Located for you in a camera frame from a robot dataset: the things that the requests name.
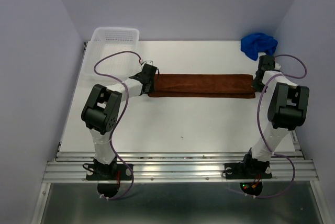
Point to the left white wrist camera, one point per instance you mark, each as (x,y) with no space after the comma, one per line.
(149,62)

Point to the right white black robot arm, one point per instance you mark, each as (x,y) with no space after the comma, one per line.
(287,110)

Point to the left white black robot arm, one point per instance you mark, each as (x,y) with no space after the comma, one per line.
(101,114)

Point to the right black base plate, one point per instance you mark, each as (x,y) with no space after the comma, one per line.
(235,170)

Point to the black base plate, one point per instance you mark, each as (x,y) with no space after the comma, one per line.
(235,170)
(122,174)

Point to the white perforated plastic basket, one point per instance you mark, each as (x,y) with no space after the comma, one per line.
(106,41)

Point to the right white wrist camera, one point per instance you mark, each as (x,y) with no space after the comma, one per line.
(277,66)

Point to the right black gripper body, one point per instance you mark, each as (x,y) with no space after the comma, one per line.
(259,86)

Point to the blue microfiber towel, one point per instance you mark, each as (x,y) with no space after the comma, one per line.
(251,45)

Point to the brown microfiber towel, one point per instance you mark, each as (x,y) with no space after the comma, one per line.
(204,86)

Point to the aluminium rail frame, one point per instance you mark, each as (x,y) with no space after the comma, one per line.
(178,148)

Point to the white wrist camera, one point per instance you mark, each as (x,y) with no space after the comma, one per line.
(149,62)
(277,66)

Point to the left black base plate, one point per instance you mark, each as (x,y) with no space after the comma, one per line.
(122,174)

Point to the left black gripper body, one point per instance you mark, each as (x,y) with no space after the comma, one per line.
(151,88)

